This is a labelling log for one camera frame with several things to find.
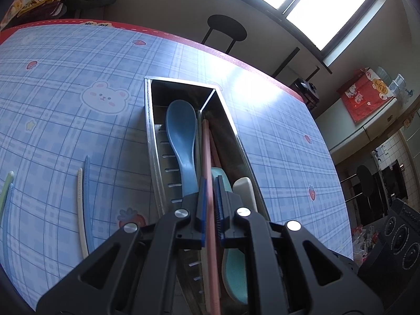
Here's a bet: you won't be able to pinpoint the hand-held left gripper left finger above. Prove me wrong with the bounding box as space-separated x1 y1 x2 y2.
36 177 208 315

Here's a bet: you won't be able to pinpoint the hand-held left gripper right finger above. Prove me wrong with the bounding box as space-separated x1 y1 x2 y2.
213 175 384 315

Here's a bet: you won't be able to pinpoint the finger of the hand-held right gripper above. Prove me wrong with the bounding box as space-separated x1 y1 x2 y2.
330 251 360 274

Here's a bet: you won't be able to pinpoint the white spoon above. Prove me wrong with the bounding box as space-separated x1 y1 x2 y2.
232 177 258 211

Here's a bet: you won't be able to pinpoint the pink chopstick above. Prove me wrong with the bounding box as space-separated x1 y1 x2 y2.
202 119 224 315

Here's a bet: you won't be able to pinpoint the green spoon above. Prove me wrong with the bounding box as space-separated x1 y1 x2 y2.
210 167 249 304

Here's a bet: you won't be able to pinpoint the blue spoon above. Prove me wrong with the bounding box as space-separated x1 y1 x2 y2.
165 100 198 197

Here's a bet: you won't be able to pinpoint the metal utensil box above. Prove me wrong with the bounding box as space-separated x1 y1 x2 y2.
144 77 271 315

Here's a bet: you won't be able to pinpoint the black round chair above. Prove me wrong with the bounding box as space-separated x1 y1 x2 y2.
356 166 381 204

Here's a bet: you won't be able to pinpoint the blue chopstick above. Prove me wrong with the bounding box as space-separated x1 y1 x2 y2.
83 155 96 253
2 182 15 283

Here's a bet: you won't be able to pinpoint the white chopstick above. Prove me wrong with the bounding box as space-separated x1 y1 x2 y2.
76 167 90 259

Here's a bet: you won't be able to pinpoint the dark object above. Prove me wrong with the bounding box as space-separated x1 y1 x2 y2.
290 78 320 110

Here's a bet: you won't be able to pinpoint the red patterned cloth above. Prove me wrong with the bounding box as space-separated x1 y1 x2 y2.
337 68 396 123

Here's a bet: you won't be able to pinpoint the clear plastic containers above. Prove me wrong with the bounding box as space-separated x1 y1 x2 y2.
377 67 414 96

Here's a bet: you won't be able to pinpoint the black round stool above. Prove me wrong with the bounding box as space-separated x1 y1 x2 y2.
201 14 247 55

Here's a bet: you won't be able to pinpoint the green chopstick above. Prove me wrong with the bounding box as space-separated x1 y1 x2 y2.
0 171 14 211

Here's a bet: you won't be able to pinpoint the blue plaid tablecloth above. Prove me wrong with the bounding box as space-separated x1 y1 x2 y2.
0 19 355 315

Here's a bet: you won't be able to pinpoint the window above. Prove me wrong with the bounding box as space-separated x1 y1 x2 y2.
279 0 386 51

